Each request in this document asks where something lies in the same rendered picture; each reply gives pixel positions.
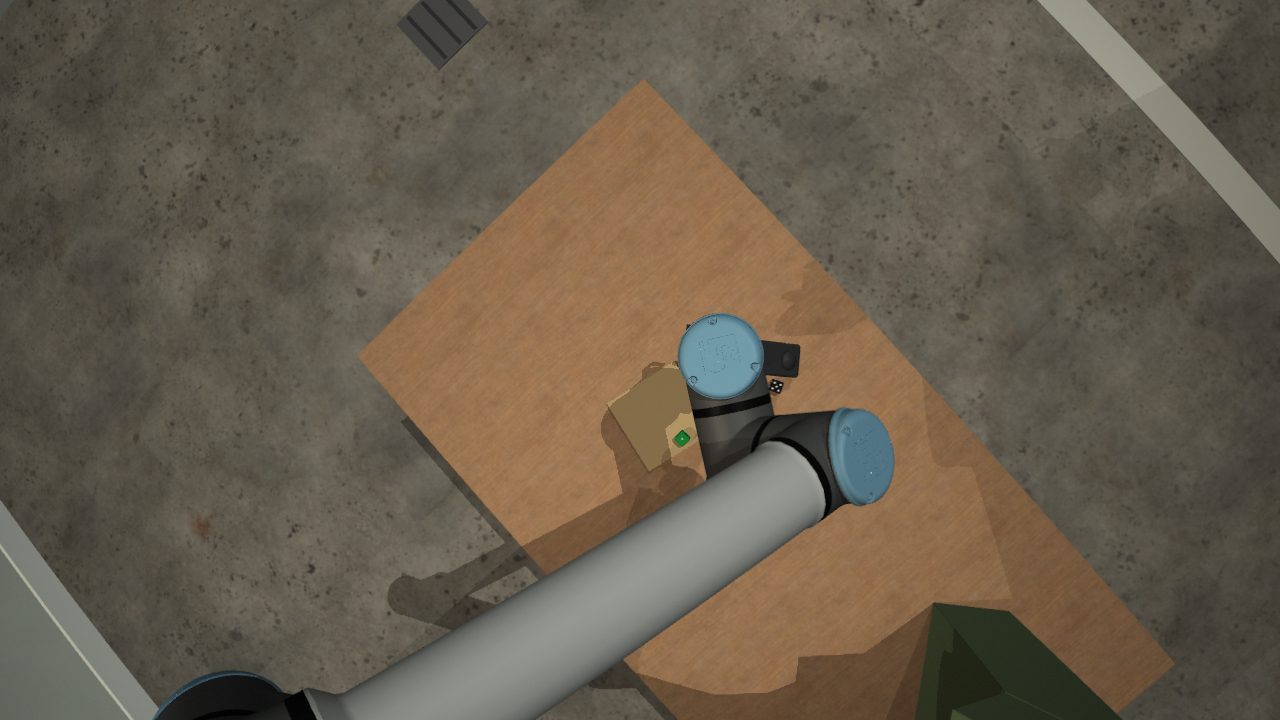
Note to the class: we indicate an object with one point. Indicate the tan square mat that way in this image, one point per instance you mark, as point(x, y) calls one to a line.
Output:
point(653, 413)

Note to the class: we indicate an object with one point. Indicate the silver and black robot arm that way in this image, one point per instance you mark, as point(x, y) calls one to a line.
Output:
point(530, 652)

